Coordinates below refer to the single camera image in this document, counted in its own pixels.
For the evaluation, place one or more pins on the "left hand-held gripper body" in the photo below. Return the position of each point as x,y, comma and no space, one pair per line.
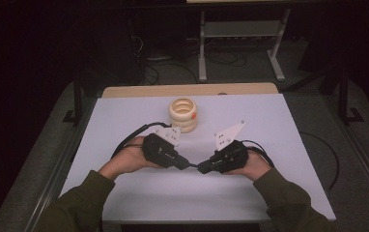
158,150

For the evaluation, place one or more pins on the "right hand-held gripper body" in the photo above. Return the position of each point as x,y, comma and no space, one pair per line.
231,158

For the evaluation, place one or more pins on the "person's right hand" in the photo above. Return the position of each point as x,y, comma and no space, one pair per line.
255,167

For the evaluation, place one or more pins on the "person's left hand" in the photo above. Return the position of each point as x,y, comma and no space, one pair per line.
129,161

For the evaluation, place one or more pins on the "cream ribbed pen holder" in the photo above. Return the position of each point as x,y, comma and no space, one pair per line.
183,112

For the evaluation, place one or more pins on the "white board sheet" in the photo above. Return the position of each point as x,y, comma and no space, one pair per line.
269,129

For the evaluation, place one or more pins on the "wooden table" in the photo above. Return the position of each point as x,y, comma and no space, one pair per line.
189,89

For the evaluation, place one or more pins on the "black metal post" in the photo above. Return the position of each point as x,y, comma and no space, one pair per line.
343,96
78,96

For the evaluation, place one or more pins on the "white metal desk frame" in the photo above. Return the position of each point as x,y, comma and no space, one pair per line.
202,48

